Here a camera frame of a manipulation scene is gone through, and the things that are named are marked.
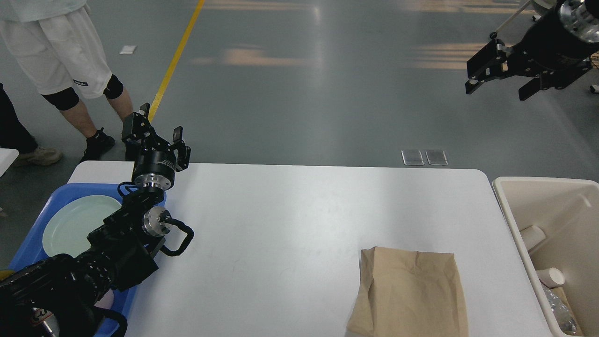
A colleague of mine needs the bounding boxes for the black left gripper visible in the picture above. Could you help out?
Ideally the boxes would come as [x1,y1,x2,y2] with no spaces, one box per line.
[121,103,191,190]

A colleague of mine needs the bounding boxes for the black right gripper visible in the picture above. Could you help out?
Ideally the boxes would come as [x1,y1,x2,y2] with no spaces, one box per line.
[465,0,599,102]

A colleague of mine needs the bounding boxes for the green plate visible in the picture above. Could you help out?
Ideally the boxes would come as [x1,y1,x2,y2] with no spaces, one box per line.
[42,195,121,257]

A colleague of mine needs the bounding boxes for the white paper cup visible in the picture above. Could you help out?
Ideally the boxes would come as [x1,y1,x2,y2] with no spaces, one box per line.
[519,225,547,251]

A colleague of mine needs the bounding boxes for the pink mug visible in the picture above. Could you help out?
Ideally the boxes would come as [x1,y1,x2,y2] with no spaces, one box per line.
[94,289,114,309]

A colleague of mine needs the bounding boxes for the dark teal mug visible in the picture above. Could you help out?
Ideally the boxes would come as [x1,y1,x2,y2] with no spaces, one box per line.
[0,270,15,281]

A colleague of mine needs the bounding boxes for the brown paper bag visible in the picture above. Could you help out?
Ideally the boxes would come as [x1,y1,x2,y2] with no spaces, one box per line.
[347,247,470,337]

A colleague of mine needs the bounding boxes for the clear plastic wrapper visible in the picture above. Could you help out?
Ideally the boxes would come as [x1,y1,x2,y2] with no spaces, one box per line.
[541,283,581,336]

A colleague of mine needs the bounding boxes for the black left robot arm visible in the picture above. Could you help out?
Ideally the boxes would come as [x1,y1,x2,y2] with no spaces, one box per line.
[1,103,194,337]

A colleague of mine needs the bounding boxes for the right floor metal plate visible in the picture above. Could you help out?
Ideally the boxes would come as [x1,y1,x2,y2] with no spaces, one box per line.
[425,149,449,166]

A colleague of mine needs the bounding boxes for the floor metal plate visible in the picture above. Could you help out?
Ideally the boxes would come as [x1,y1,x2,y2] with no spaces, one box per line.
[402,149,425,166]
[425,149,449,166]

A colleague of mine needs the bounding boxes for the person in white shirt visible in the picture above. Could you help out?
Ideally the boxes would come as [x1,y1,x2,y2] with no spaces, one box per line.
[1,0,133,161]

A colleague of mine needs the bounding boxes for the left floor metal plate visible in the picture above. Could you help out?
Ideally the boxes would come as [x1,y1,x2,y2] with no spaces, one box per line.
[402,149,425,166]

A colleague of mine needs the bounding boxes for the person at left edge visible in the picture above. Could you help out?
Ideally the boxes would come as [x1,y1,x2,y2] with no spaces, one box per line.
[0,84,63,166]

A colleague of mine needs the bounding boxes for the beige plastic bin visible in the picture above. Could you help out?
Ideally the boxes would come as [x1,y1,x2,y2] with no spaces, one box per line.
[493,177,599,337]

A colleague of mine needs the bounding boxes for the white side table corner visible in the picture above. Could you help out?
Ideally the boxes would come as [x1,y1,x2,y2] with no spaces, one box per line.
[0,148,19,177]

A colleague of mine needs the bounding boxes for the blue plastic tray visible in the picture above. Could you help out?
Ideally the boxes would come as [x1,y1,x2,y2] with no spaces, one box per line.
[8,183,168,337]

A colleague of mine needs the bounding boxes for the small paper cup in bin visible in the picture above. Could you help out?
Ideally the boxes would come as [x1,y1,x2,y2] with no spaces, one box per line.
[535,267,566,289]

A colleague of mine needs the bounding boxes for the brown cardboard in bin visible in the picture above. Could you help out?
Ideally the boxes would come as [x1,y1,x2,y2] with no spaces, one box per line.
[553,286,584,336]

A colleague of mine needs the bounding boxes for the white chair frame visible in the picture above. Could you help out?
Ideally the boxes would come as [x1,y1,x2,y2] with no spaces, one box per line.
[489,0,532,40]

